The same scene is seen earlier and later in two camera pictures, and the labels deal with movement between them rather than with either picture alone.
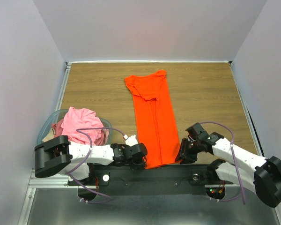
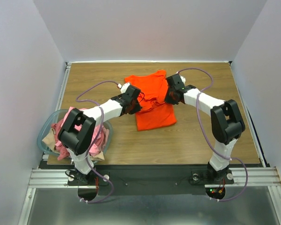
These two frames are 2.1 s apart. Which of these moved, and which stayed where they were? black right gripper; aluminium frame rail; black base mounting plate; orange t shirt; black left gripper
Moved: black left gripper; black right gripper; orange t shirt
Stayed: black base mounting plate; aluminium frame rail
